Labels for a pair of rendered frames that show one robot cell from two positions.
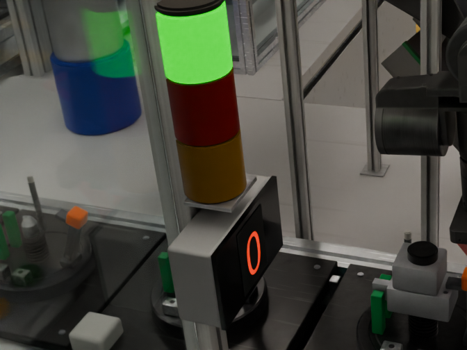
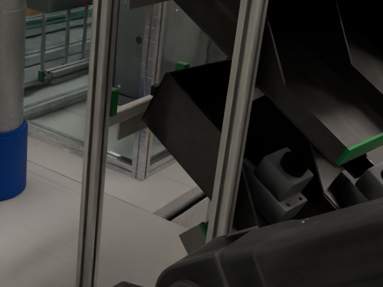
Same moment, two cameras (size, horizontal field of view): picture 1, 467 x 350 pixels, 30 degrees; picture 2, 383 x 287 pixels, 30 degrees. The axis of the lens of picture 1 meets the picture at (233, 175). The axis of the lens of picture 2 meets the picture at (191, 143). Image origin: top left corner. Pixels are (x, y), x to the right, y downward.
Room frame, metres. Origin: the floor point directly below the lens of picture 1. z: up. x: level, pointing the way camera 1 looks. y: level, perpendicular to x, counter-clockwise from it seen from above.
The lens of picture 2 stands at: (0.24, -0.21, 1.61)
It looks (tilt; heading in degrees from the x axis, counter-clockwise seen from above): 23 degrees down; 1
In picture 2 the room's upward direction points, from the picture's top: 7 degrees clockwise
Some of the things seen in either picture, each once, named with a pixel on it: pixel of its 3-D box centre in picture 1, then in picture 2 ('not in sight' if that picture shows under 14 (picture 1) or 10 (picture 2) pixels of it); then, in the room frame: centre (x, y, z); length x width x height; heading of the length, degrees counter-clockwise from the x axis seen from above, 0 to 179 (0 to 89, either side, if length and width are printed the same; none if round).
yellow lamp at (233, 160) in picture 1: (211, 160); not in sight; (0.59, 0.02, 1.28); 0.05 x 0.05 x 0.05
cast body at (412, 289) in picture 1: (413, 275); not in sight; (0.71, -0.17, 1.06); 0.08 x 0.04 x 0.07; 62
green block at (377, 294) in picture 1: (378, 312); not in sight; (0.71, -0.13, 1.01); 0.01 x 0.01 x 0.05; 62
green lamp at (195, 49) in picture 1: (194, 38); not in sight; (0.59, 0.02, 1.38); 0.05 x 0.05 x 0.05
